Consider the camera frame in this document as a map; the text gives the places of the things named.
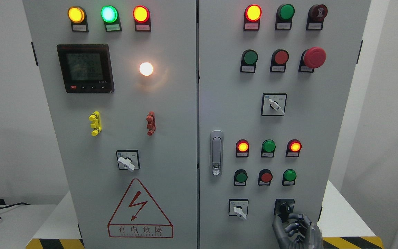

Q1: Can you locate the red push button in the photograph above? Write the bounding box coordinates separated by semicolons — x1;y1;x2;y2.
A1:
258;169;273;186
270;49;289;73

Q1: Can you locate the grey left cabinet door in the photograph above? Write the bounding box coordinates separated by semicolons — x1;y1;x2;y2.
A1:
23;0;197;249

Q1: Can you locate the grey cabinet door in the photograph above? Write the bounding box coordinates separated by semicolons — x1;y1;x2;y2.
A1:
23;0;197;249
199;0;371;249

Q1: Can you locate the white selector switch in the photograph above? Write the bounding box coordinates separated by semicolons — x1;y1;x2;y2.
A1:
228;199;249;220
261;93;287;116

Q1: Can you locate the black rotary knob switch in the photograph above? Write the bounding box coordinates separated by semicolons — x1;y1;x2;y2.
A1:
274;199;294;223

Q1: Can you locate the white platform with hazard stripes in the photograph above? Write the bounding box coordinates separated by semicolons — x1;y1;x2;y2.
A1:
26;182;384;249

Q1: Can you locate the red lit light top right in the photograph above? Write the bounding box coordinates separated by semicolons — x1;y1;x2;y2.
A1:
243;4;262;30

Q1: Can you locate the red terminal connector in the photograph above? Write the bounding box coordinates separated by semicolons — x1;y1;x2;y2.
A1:
146;111;156;137

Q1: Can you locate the yellow terminal connector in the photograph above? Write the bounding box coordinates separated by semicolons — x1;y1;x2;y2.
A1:
89;111;102;137

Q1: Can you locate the red emergency stop button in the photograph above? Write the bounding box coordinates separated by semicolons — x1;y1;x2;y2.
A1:
298;47;326;73

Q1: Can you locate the green unlit light top right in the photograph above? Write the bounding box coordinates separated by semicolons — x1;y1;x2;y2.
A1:
275;4;295;30

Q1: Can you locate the green push button lower left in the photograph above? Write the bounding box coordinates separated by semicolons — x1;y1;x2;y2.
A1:
234;169;248;186

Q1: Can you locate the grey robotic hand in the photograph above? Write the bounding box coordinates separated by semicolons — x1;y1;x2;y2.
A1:
272;213;323;249

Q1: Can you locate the black digital power meter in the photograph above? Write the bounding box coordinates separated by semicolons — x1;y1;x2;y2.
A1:
57;44;115;93

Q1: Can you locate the green push button lower right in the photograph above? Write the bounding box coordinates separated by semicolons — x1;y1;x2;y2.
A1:
282;169;297;186

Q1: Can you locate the white selector switch upper right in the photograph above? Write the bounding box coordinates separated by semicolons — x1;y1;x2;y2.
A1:
261;93;287;116

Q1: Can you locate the white selector switch left door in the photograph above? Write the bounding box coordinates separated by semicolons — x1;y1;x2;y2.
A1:
116;150;140;172

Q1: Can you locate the green unlit light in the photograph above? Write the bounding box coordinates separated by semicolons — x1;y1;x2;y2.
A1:
275;4;295;30
260;140;276;158

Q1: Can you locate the silver door latch handle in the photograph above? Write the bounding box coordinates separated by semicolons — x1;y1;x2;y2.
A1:
210;130;223;176

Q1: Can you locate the green push button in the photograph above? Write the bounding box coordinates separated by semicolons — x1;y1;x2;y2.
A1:
234;169;248;186
282;169;297;186
240;49;258;73

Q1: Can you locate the red high voltage warning sticker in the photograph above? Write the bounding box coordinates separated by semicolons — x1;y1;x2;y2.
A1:
107;178;173;238

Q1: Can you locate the white selector switch lower right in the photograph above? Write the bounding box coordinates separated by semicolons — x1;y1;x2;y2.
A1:
228;199;249;220

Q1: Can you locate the red push button lower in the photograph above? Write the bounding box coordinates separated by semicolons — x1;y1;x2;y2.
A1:
258;169;273;186

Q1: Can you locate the dark red buzzer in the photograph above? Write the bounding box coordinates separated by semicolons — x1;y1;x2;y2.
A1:
306;4;328;30

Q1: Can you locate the green unlit light middle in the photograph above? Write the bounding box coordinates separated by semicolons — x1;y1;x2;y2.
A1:
260;140;276;158

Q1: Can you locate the green push button upper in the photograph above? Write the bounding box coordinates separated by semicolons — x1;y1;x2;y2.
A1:
240;49;258;73

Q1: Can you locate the red push button upper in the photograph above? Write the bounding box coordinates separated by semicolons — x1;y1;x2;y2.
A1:
270;49;289;73

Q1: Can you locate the white lit indicator lamp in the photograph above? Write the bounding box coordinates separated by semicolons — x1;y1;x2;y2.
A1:
139;62;154;77

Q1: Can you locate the red lit indicator light left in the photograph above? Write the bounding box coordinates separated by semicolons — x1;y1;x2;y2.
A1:
133;5;151;32

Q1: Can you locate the red light middle right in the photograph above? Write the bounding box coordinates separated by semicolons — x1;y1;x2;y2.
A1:
286;139;302;158

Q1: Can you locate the red lit light middle left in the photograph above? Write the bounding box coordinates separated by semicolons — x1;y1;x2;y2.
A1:
235;139;249;158

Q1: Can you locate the yellow indicator light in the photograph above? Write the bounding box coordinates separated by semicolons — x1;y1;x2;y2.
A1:
67;6;89;33

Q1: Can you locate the grey right cabinet door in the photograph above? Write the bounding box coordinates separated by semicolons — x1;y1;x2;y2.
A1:
199;0;371;249

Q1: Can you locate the green lit indicator light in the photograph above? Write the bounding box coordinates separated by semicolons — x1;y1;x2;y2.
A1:
101;5;122;33

